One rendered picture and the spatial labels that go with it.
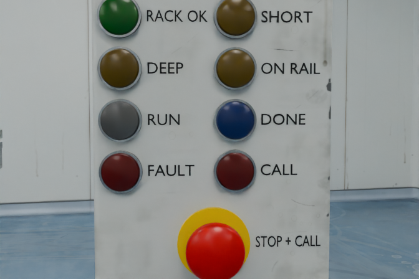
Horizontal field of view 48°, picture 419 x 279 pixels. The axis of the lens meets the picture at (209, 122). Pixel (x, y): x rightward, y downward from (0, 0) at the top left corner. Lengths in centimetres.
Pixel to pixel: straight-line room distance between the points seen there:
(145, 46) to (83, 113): 382
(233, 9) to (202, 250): 16
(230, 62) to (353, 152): 441
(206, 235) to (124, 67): 13
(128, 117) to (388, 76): 458
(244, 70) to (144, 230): 13
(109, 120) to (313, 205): 16
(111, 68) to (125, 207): 10
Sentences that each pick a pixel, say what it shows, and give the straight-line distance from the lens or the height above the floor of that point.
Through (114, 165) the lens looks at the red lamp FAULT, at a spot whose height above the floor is 94.
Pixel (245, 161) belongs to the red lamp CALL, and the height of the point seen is 94.
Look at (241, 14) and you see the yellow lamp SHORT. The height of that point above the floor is 104.
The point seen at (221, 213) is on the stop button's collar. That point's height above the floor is 91.
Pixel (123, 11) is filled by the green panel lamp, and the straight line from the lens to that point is 33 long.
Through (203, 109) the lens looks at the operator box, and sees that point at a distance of 33.
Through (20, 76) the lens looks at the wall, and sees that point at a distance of 422.
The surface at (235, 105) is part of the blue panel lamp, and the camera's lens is 33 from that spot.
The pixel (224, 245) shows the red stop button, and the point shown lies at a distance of 32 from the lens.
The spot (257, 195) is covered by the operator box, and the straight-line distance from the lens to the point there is 34.
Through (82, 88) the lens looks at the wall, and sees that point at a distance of 415.
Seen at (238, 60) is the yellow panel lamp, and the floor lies 101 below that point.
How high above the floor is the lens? 99
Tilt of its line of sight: 3 degrees down
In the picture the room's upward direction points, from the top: straight up
